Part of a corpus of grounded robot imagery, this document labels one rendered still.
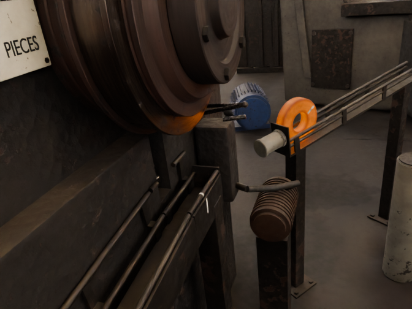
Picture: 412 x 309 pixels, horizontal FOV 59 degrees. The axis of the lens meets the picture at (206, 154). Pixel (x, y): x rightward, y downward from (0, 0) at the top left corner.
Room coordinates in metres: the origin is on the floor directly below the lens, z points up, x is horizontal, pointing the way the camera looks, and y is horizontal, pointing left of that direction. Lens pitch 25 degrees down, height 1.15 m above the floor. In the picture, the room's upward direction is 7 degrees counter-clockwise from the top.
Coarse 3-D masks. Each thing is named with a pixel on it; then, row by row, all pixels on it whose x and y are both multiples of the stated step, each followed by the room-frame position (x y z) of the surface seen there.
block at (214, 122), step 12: (204, 120) 0.97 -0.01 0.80; (216, 120) 0.96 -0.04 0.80; (204, 132) 0.92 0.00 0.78; (216, 132) 0.91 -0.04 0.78; (228, 132) 0.90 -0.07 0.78; (204, 144) 0.92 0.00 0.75; (216, 144) 0.91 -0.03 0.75; (228, 144) 0.90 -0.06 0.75; (204, 156) 0.92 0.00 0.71; (216, 156) 0.91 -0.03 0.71; (228, 156) 0.90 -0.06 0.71; (228, 168) 0.90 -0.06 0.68; (228, 180) 0.90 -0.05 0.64; (228, 192) 0.90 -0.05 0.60
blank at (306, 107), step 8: (288, 104) 1.10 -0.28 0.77; (296, 104) 1.09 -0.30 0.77; (304, 104) 1.11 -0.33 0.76; (312, 104) 1.13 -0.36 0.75; (280, 112) 1.10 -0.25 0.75; (288, 112) 1.08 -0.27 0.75; (296, 112) 1.10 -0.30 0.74; (304, 112) 1.11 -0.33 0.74; (312, 112) 1.13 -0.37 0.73; (280, 120) 1.08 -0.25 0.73; (288, 120) 1.08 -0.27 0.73; (304, 120) 1.13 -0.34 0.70; (312, 120) 1.13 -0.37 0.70; (296, 128) 1.13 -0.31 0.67; (304, 128) 1.12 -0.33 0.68
